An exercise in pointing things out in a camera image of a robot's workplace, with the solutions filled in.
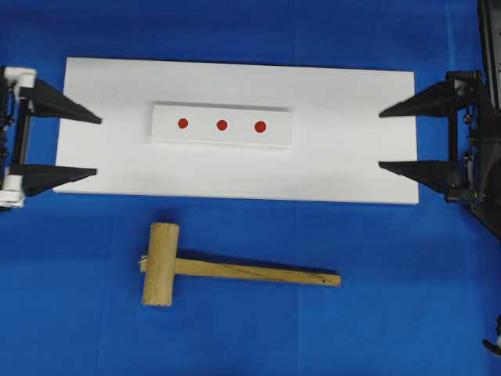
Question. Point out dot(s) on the small white raised block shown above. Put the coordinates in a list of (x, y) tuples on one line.
[(251, 127)]

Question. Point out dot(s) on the red dot mark three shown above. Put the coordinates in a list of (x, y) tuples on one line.
[(183, 123)]

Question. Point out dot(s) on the blue table cloth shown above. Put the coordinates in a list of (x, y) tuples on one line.
[(421, 283)]

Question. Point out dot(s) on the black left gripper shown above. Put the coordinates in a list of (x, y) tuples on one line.
[(463, 90)]

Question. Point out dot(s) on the red dot mark two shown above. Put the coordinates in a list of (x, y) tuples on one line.
[(222, 125)]

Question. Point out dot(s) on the large white foam board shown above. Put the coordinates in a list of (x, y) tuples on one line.
[(338, 138)]

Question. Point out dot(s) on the black white clip object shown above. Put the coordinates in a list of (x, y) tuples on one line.
[(494, 347)]

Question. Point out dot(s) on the red dot mark one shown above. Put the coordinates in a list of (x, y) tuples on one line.
[(260, 126)]

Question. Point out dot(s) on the wooden mallet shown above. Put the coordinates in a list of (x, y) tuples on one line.
[(161, 265)]

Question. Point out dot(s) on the black frame rail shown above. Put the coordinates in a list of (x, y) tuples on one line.
[(489, 23)]

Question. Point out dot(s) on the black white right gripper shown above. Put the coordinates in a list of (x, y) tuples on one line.
[(24, 95)]

